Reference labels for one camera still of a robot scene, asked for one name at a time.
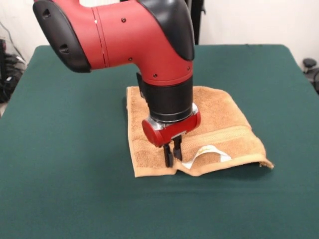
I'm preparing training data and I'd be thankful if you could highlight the tan terry towel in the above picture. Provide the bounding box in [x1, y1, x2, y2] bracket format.
[125, 86, 275, 178]

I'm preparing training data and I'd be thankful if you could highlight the black office chair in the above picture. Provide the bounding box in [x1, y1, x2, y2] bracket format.
[302, 58, 319, 95]

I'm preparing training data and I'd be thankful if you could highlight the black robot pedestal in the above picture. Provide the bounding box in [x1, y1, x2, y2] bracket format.
[185, 0, 207, 46]

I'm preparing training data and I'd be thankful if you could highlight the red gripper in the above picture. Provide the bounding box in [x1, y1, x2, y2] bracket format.
[141, 110, 202, 168]

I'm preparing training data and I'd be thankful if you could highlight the dark green table cloth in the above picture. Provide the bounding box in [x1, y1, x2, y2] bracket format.
[0, 44, 319, 239]

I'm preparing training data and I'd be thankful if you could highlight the black electronics box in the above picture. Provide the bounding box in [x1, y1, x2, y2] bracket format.
[0, 38, 6, 82]

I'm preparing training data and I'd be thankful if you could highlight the black cable bundle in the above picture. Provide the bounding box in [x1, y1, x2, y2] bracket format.
[1, 53, 27, 103]

